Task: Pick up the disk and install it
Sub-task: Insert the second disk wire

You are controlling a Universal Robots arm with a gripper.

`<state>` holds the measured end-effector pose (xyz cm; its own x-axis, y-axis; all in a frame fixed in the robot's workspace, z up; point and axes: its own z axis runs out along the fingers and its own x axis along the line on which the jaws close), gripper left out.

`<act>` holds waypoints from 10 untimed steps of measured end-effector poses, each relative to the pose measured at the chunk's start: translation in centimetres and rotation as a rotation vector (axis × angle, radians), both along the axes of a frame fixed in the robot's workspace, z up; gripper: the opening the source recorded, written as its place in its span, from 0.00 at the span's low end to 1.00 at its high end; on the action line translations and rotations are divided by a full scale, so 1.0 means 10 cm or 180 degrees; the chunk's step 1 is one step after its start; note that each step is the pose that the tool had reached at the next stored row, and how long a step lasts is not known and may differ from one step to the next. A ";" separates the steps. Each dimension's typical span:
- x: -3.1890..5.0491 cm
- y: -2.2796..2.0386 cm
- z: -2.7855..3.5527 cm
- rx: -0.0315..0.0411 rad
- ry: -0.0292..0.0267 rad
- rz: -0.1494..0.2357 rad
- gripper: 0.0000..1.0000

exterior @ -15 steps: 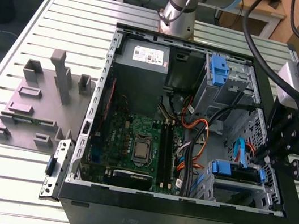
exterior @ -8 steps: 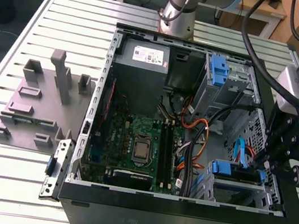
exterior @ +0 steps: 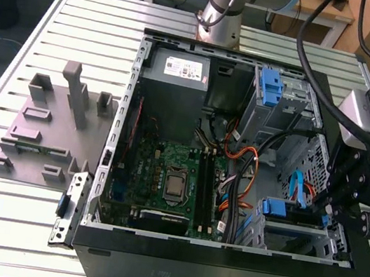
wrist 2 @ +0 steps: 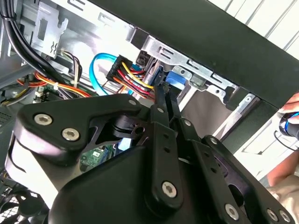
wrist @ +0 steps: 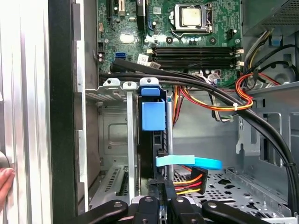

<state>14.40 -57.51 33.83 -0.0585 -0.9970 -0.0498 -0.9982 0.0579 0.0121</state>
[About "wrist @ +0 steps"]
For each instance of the CPU socket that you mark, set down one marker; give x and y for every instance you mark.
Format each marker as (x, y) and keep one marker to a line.
(171, 10)

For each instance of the black expansion slot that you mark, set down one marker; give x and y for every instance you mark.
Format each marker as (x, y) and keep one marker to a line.
(109, 11)

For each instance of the person hand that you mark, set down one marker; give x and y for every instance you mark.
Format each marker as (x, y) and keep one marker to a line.
(5, 182)

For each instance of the green motherboard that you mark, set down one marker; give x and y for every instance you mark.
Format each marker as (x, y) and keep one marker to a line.
(158, 28)

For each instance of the hard disk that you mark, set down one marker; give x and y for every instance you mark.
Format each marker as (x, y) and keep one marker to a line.
(153, 114)

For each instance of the black RAM slot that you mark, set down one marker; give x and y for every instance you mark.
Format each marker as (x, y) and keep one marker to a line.
(194, 60)
(194, 66)
(194, 49)
(194, 54)

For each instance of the grey metal drive cage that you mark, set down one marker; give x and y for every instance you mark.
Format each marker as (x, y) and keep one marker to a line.
(275, 102)

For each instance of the black open PC case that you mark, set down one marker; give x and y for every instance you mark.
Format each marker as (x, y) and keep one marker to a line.
(61, 93)

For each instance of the silver CPU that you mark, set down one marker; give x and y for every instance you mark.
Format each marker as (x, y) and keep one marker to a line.
(191, 16)

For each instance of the grey power supply unit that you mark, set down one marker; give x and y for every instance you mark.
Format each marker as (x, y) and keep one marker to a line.
(261, 14)

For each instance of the metal disk bay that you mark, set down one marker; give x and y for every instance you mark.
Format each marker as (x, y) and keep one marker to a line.
(130, 140)

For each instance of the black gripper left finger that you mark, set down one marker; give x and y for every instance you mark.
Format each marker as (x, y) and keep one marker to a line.
(147, 210)

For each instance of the beige expansion slot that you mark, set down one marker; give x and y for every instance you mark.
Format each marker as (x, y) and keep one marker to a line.
(121, 8)

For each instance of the metal socket cover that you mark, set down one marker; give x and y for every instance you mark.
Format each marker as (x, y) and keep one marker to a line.
(178, 17)

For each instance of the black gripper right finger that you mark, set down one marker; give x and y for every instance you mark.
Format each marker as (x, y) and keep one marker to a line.
(184, 210)

